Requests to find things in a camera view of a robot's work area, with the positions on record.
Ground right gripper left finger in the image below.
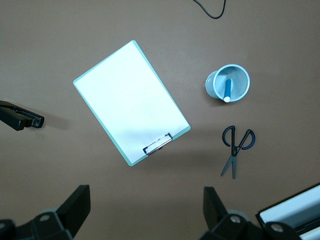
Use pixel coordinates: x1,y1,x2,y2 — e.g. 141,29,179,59
0,184,91,240

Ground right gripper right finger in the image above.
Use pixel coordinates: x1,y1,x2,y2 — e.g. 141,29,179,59
197,185,305,240

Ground blue marker white cap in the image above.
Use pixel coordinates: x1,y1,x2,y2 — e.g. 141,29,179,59
223,77,233,103

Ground black letter tray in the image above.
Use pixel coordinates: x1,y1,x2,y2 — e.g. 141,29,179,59
255,183,320,240

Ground black blue scissors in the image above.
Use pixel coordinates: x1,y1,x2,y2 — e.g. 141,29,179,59
220,125,256,180

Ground mint green clipboard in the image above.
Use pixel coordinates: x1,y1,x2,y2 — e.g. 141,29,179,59
73,39,192,167

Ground black stapler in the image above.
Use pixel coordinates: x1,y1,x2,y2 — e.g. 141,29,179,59
0,100,46,132

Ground white paper sheet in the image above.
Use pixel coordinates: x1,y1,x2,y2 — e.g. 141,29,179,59
74,41,189,163

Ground light blue mesh cup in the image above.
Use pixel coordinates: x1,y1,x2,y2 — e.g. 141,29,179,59
205,64,251,104

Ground thin black cable loop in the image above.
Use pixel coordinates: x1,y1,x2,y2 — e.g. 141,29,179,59
192,0,227,20

